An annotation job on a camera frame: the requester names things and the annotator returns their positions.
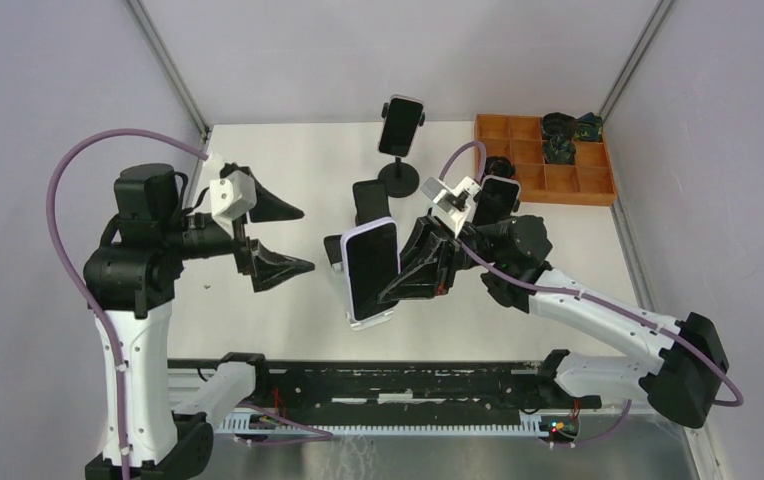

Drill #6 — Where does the orange compartment tray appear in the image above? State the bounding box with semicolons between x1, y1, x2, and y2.
474;114;617;207

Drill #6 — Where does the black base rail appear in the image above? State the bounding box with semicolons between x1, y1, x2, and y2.
168;359;603;429

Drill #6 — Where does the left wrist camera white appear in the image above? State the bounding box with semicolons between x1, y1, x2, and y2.
203;151;257;239

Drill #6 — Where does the purple cable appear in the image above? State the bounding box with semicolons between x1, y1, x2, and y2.
438;140;745;408
47;129;210;480

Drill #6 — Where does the black tall round-base stand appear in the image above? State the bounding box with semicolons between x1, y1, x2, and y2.
376;102;428;198

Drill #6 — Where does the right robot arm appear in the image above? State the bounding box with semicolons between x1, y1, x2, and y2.
378;215;744;429

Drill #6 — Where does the phone on right stand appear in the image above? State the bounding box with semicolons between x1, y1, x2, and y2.
471;174;522;228

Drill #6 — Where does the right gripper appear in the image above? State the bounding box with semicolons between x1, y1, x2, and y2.
372;214;499;300

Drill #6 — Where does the black folding phone stand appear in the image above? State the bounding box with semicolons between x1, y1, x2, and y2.
323;234;343;272

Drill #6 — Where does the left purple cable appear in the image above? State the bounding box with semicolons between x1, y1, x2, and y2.
47;129;210;480

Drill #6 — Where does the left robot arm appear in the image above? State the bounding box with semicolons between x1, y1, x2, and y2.
83;163;314;479

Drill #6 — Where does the phone on wooden stand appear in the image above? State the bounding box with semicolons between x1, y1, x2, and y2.
352;179;391;226

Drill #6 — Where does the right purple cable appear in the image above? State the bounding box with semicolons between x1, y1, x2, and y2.
438;140;745;408

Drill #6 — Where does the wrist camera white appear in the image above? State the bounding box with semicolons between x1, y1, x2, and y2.
203;151;257;239
420;177;481;238

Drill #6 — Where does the black lens on table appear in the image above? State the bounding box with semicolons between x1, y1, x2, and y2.
484;156;516;179

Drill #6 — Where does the white cable duct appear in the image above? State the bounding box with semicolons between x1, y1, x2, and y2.
215;411;549;438

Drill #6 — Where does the silver folding phone stand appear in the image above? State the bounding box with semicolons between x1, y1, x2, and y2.
332;261;395;332

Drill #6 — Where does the phone on tall stand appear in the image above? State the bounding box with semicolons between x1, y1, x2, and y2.
377;95;425;158

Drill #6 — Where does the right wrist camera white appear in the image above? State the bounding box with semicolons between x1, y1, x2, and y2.
420;177;481;238

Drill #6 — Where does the purple case phone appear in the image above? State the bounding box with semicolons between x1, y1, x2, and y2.
341;216;400;308

